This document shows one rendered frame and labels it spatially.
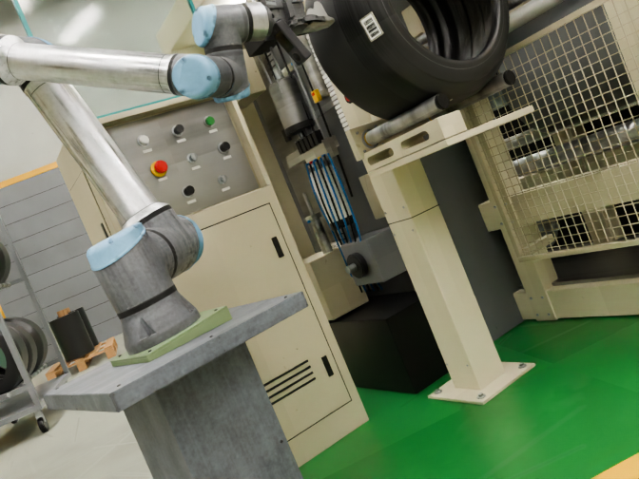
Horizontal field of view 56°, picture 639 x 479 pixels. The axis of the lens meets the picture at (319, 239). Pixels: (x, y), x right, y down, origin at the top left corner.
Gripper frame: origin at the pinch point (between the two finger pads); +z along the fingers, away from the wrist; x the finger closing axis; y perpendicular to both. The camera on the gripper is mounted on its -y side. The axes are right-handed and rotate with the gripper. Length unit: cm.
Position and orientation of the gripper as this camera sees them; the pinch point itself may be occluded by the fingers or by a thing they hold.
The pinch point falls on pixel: (331, 24)
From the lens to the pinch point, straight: 167.5
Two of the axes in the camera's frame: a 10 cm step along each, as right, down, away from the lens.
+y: -2.9, -9.6, 0.1
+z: 8.3, -2.5, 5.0
